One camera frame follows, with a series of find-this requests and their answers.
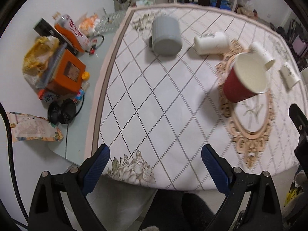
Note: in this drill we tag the white ceramic mug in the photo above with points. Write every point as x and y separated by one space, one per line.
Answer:
211 43

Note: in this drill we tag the printed diamond pattern tablecloth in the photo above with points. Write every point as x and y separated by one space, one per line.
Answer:
156 101

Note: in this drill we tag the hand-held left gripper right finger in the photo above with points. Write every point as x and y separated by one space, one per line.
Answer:
216 170

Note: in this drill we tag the printed paper bag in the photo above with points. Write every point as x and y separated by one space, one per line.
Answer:
33 130

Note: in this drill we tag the clear glass jar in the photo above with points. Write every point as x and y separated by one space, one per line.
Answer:
112 20

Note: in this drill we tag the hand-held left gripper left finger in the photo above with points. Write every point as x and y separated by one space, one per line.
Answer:
96 170

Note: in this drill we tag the black headphones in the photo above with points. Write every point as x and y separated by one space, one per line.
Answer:
61 112

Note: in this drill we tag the bottle with red white label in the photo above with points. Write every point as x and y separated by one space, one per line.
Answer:
72 32

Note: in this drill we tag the black box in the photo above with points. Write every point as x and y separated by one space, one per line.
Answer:
42 27

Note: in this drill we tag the orange box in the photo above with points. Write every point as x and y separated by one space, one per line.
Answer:
67 74

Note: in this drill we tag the person's black trousers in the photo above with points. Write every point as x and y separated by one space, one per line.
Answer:
173 209

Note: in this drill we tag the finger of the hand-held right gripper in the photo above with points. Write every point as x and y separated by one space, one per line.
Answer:
298 119

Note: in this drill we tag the tall white paper cup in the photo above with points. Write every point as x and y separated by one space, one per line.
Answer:
262 53

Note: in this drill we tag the blue and red small packet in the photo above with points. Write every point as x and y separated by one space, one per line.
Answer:
48 97

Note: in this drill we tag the small bottle with yellow cap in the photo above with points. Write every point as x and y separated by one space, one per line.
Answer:
85 78

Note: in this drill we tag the small white paper cup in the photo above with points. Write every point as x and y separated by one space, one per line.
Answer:
290 74

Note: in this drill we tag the orange snack packet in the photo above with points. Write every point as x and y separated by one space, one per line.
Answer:
87 22

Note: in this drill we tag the yellow plastic bag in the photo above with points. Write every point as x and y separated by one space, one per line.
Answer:
38 55

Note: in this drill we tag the grey cup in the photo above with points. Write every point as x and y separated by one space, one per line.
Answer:
166 36

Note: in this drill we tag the yellow toy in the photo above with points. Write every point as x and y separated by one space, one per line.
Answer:
292 195

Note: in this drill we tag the red paper cup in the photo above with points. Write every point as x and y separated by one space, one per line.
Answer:
245 81

